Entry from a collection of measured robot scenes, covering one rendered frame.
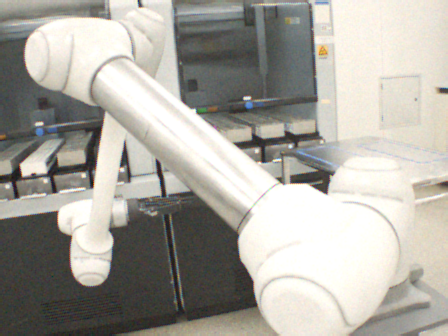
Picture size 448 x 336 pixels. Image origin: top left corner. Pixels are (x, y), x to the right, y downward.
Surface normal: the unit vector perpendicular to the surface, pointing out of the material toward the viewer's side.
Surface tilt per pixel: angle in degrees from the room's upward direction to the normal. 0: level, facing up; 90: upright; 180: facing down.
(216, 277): 90
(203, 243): 90
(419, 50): 90
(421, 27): 90
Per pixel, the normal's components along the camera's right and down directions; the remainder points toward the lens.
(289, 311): -0.50, 0.32
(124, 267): 0.24, 0.22
